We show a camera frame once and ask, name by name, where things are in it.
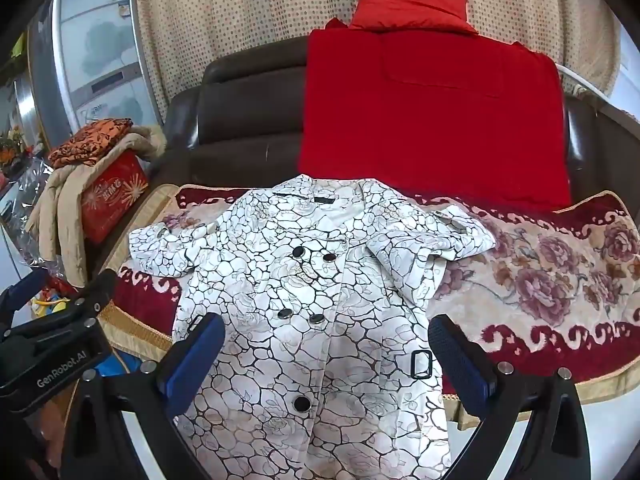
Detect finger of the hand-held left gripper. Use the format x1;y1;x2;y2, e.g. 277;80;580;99
0;267;49;323
64;268;119;322

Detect red blanket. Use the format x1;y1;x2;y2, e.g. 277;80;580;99
297;17;573;211

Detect red printed box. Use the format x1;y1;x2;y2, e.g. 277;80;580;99
80;150;151;246

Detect artificial flowers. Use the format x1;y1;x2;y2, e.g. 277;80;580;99
0;127;26;173

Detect person's left hand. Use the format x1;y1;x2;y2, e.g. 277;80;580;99
30;400;71;480

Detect yellow plastic toy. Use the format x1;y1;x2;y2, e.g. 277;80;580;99
31;296;71;318

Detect white black-patterned coat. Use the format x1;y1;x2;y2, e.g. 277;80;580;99
129;174;497;480

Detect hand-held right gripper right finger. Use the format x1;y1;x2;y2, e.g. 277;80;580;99
428;313;592;480

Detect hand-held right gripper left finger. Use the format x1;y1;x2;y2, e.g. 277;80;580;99
60;312;227;480

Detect silver refrigerator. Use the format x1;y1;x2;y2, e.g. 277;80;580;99
27;0;163;156

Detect beige dotted curtain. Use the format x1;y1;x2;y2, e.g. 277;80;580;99
135;0;621;126

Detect orange black patterned cloth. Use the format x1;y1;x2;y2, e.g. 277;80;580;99
48;117;135;170

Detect beige padded jacket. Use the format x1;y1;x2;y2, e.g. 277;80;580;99
26;125;168;286

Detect dark brown leather sofa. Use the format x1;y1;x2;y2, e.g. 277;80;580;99
92;35;640;276

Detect red pillow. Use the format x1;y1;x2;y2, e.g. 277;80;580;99
348;0;479;36

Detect clear plastic bag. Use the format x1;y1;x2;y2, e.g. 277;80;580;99
0;155;56;266

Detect floral plush blanket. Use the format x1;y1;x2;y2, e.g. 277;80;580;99
97;182;640;426

